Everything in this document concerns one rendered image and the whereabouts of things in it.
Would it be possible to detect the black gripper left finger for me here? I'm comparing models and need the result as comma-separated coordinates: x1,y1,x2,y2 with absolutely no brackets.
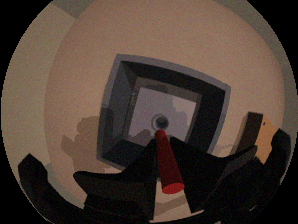
73,139,158,220

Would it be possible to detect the red peg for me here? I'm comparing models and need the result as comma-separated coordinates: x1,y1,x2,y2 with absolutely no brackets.
154,129,185,194

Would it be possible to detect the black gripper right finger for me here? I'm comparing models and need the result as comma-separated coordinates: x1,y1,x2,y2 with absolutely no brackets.
170,136,258,213

